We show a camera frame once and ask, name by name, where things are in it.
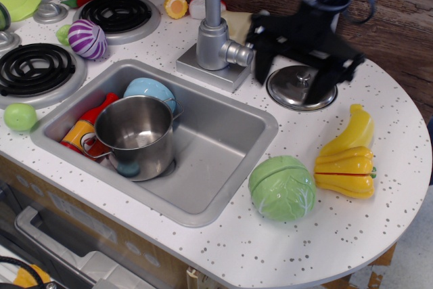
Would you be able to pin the back right stove burner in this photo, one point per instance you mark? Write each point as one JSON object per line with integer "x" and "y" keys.
{"x": 123, "y": 21}

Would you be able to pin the green toy lime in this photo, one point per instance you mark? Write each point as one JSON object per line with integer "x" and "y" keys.
{"x": 20, "y": 117}

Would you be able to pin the light blue toy vegetable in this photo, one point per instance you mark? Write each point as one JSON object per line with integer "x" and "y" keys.
{"x": 152, "y": 88}

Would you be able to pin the yellow toy banana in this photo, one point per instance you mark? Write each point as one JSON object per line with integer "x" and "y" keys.
{"x": 358, "y": 132}

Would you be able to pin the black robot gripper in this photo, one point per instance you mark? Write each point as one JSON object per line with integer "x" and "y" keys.
{"x": 306, "y": 37}

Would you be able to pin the grey toy faucet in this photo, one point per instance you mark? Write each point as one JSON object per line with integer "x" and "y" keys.
{"x": 215, "y": 59}

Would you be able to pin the purple toy onion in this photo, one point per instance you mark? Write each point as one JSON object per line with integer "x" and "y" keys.
{"x": 87, "y": 39}

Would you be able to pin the cream toy cheese wedge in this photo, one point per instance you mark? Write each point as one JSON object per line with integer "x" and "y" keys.
{"x": 238, "y": 24}

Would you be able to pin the grey stove knob left edge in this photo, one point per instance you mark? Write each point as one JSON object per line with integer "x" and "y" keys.
{"x": 8, "y": 41}

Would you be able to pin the front black stove burner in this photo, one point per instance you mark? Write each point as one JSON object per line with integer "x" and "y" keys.
{"x": 40, "y": 74}

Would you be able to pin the red white toy cheese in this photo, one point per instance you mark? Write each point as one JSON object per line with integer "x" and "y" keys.
{"x": 201, "y": 9}

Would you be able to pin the yellow toy below counter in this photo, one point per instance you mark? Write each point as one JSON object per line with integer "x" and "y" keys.
{"x": 25, "y": 280}

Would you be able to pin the grey oven door handle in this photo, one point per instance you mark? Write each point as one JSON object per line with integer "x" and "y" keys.
{"x": 79, "y": 264}

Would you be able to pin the green toy cabbage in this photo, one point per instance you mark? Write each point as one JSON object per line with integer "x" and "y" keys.
{"x": 282, "y": 189}

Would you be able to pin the round steel pot lid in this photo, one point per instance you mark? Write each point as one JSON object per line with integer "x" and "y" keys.
{"x": 288, "y": 87}

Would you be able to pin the stainless steel pot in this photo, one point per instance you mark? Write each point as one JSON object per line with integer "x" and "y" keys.
{"x": 138, "y": 134}

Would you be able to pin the yellow toy corn piece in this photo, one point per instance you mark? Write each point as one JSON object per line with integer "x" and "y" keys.
{"x": 176, "y": 8}

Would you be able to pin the yellow toy bell pepper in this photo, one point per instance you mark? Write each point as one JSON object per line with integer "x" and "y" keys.
{"x": 348, "y": 172}

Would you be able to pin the grey stove knob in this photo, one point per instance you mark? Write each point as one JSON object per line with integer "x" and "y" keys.
{"x": 50, "y": 13}

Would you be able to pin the grey toy sink basin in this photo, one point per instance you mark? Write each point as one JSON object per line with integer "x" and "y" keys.
{"x": 179, "y": 148}

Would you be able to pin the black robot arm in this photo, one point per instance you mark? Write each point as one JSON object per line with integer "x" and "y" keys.
{"x": 306, "y": 37}

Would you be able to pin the red ketchup toy bottle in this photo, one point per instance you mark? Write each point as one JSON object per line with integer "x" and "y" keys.
{"x": 81, "y": 138}

